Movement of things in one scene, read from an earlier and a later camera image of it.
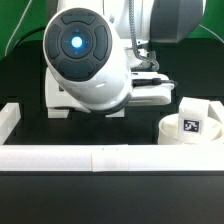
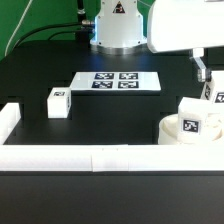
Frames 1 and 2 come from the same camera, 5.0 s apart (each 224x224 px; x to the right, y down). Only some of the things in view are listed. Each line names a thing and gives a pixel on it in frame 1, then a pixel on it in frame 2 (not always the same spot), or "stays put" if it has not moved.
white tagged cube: x=193 y=122 stays put
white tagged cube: x=119 y=114 → x=213 y=90
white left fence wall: x=10 y=115 stays put
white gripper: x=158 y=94 → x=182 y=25
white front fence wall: x=192 y=158 stays put
